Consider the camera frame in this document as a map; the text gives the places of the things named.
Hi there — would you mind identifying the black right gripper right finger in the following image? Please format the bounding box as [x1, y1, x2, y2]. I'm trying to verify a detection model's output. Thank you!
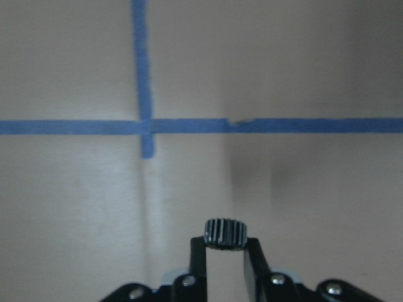
[243, 238, 271, 301]

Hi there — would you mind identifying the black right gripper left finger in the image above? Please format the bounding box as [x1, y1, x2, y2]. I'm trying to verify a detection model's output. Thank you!
[189, 237, 207, 302]

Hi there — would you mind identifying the black gear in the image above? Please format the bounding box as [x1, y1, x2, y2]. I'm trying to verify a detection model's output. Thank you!
[203, 218, 247, 251]

